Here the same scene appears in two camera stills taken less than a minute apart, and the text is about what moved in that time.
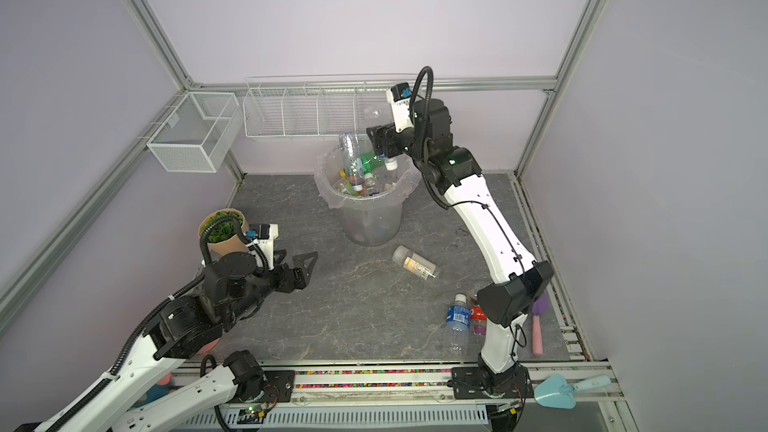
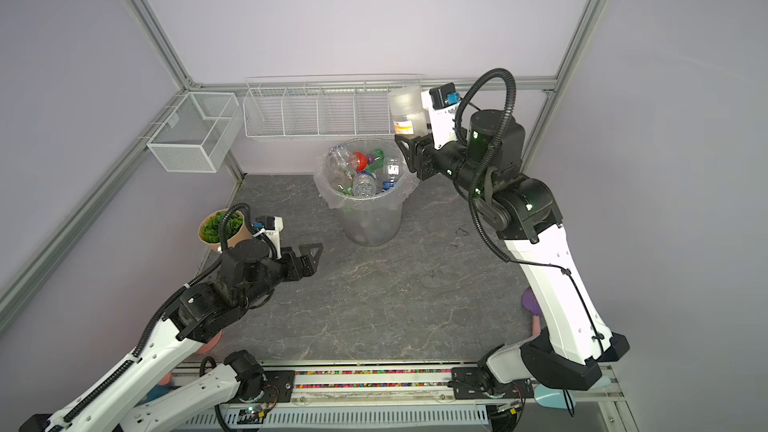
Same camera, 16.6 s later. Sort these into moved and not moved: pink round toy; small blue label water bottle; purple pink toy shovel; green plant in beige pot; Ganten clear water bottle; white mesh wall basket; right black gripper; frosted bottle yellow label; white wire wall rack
Moved: small blue label water bottle; right black gripper; frosted bottle yellow label; Ganten clear water bottle
Not moved: white mesh wall basket; green plant in beige pot; purple pink toy shovel; pink round toy; white wire wall rack
